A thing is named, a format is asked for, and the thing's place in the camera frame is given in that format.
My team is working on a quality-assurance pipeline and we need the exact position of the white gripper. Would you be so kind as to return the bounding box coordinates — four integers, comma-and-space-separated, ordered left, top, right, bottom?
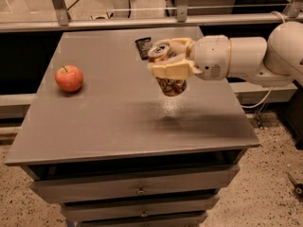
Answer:
147, 35, 231, 80

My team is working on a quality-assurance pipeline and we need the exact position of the orange soda can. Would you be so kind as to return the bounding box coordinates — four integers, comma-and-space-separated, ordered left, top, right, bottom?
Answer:
148, 42, 187, 96

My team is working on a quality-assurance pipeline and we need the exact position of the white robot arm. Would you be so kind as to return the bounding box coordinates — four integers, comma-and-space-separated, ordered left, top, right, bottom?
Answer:
147, 22, 303, 87

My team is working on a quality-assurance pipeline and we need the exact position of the black snack packet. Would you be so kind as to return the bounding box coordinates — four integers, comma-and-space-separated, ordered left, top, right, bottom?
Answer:
135, 37, 152, 60

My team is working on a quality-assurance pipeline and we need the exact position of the red apple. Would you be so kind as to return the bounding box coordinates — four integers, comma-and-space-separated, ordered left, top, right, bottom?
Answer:
55, 65, 83, 93

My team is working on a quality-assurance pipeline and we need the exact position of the grey drawer cabinet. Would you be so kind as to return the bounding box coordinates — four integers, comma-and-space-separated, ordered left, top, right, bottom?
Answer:
7, 27, 258, 227

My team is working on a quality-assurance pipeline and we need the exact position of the black caster wheel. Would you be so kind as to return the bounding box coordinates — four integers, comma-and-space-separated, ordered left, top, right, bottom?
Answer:
287, 172, 303, 198

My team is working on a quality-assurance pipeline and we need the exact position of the metal guard rail frame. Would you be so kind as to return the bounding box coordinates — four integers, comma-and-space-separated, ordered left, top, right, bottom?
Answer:
0, 0, 303, 33

